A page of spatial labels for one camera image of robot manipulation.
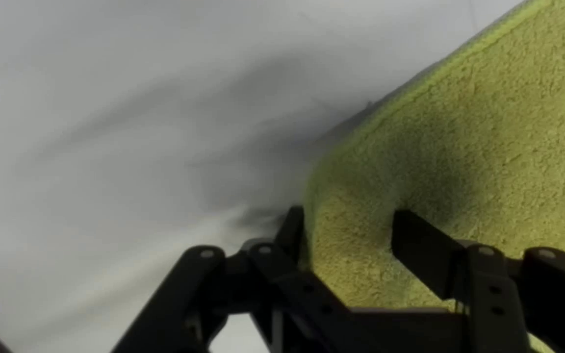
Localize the yellow-green towel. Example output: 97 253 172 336
303 0 565 353

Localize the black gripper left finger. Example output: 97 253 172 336
111 204 362 353

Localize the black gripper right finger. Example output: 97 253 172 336
390 208 565 353

